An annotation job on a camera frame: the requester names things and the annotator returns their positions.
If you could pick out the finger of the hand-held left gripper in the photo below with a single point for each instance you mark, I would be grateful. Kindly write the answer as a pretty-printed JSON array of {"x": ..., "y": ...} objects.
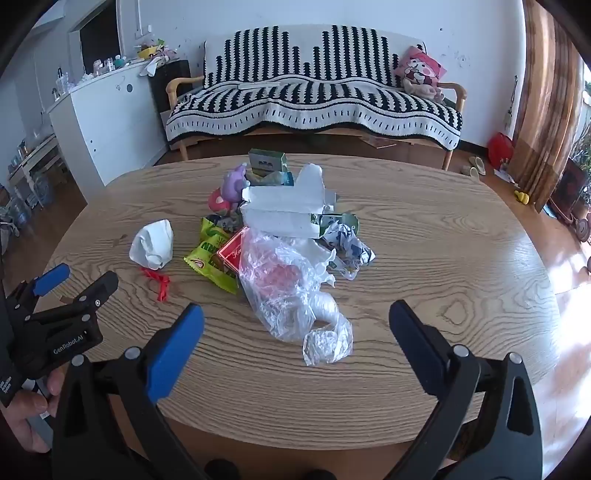
[
  {"x": 51, "y": 279},
  {"x": 94, "y": 295}
]

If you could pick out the yellow bowl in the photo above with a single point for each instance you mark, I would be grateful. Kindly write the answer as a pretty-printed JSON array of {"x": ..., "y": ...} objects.
[{"x": 147, "y": 52}]

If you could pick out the black side table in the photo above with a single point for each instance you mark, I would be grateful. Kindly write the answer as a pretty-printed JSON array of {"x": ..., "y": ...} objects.
[{"x": 171, "y": 76}]

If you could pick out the white cabinet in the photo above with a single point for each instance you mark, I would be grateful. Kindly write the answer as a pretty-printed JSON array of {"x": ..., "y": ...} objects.
[{"x": 106, "y": 127}]

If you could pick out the small yellow toy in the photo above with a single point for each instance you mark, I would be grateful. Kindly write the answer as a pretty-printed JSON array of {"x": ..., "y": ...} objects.
[{"x": 522, "y": 197}]

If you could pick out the pink mushroom toy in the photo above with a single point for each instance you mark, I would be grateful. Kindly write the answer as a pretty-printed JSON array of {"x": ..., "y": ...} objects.
[{"x": 219, "y": 201}]

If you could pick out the white paper scrap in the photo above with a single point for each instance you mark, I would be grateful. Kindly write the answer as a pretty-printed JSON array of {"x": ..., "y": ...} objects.
[{"x": 503, "y": 175}]

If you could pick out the blue white printed paper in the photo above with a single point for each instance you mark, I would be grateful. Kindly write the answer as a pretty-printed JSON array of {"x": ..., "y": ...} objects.
[{"x": 346, "y": 247}]

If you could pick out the purple toy figure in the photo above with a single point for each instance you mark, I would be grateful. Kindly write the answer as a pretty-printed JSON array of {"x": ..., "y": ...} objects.
[{"x": 235, "y": 182}]

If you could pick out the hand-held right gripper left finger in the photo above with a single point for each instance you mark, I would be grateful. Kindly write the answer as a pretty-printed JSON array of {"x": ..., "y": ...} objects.
[{"x": 177, "y": 356}]

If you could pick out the beige slipper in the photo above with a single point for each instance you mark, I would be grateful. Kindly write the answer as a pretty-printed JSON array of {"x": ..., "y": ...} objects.
[
  {"x": 478, "y": 164},
  {"x": 467, "y": 171}
]

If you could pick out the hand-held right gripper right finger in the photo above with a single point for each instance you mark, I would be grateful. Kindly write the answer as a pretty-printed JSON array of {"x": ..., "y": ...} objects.
[{"x": 418, "y": 353}]

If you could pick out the beige plush toy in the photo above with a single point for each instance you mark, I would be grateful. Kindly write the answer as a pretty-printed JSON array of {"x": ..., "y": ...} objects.
[{"x": 422, "y": 91}]

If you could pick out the opened white carton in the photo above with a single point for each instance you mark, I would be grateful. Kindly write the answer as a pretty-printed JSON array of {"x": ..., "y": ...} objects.
[{"x": 281, "y": 212}]

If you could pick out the cardboard scraps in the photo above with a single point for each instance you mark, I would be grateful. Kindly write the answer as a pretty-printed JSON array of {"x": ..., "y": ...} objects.
[{"x": 378, "y": 141}]

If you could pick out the teal packet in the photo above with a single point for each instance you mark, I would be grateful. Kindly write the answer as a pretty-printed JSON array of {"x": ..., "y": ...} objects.
[{"x": 277, "y": 179}]

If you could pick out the small green box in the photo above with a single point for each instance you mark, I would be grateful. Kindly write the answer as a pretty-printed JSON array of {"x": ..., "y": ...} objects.
[{"x": 267, "y": 161}]

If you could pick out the red bag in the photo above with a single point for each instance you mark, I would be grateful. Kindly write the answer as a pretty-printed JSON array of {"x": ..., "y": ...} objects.
[{"x": 500, "y": 150}]

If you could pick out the group of small bottles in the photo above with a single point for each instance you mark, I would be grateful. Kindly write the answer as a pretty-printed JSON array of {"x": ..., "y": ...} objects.
[{"x": 99, "y": 67}]

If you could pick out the green yellow snack wrapper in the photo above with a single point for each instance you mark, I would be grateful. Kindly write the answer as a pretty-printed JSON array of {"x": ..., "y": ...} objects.
[{"x": 210, "y": 263}]

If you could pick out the striped black white sofa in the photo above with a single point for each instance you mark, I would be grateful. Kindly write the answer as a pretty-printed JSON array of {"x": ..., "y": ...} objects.
[{"x": 323, "y": 104}]

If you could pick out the wooden frame sofa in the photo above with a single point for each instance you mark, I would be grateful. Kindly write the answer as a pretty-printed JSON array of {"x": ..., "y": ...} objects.
[{"x": 178, "y": 86}]

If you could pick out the red ribbon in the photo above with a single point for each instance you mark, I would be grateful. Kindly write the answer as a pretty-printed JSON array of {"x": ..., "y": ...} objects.
[{"x": 159, "y": 282}]

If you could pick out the dark red cabinet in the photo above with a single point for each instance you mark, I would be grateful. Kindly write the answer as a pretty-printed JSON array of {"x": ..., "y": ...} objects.
[{"x": 570, "y": 187}]

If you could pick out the clear plastic bag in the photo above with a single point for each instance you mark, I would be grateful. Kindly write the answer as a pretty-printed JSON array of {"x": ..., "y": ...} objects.
[{"x": 286, "y": 290}]

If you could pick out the person's left hand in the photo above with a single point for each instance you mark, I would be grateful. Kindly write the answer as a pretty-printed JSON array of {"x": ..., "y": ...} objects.
[{"x": 21, "y": 422}]

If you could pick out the pink printed cushion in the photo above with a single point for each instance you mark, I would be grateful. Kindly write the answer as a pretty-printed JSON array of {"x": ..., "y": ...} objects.
[{"x": 420, "y": 69}]

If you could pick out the small red box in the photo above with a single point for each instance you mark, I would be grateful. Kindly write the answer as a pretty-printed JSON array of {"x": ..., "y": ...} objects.
[{"x": 231, "y": 251}]

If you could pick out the dark doorway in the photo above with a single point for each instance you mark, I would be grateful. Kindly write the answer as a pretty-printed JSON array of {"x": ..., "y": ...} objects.
[{"x": 99, "y": 34}]

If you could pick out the brown curtain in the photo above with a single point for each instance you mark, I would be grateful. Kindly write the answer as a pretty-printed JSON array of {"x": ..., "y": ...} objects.
[{"x": 547, "y": 101}]

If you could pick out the white low table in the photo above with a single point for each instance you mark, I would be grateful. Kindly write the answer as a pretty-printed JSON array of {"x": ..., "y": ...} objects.
[{"x": 39, "y": 157}]

